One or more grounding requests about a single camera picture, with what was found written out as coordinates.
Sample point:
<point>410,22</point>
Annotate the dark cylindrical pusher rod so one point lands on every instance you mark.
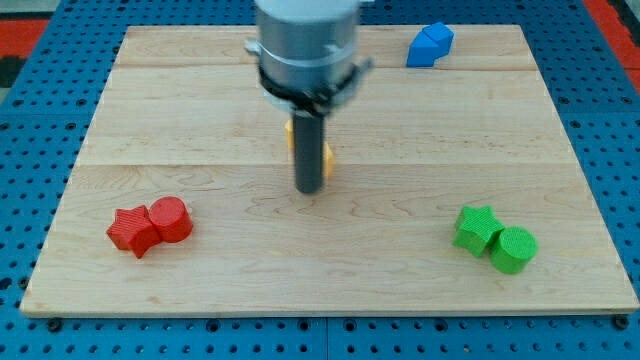
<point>308,136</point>

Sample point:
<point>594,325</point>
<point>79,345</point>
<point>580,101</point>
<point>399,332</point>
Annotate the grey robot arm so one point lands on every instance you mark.
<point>306,54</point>

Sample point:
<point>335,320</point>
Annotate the blue triangle block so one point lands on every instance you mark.
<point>422,52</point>

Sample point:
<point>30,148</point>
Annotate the blue cube block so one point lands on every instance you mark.
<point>442,36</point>

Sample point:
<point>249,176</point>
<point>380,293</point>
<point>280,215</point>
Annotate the yellow block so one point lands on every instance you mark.
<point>328,155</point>

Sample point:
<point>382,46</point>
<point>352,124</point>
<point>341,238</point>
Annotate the wooden board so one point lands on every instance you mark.
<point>182,115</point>

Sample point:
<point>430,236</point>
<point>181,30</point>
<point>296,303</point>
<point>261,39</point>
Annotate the red cylinder block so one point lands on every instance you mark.
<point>171,219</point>

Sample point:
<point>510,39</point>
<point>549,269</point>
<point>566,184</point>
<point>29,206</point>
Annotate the green star block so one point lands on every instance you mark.
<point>476,229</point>

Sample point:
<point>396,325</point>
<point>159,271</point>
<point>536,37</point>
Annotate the red star block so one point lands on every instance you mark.
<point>132,230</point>

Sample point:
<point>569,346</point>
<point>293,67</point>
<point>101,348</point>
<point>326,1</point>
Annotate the green cylinder block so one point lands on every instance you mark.
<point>513,250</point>

